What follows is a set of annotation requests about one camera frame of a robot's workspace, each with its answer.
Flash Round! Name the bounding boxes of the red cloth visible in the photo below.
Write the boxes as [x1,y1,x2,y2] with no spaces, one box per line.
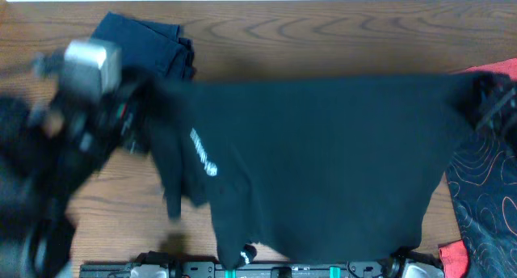
[439,59,516,277]

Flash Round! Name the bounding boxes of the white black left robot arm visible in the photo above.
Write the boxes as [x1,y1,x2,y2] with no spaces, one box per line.
[1,72,153,277]

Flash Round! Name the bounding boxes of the black swirl patterned garment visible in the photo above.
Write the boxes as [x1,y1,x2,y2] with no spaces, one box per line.
[445,133,516,277]

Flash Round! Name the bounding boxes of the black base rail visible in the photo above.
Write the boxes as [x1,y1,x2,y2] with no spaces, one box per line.
[79,252,445,278]

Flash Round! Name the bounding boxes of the black t-shirt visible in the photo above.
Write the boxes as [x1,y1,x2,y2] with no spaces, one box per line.
[146,73,489,269]

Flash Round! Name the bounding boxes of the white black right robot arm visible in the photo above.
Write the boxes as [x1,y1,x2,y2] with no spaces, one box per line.
[476,74,516,153]

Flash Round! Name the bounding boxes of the folded navy blue shorts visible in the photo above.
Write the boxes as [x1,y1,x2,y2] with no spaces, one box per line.
[91,12,195,80]

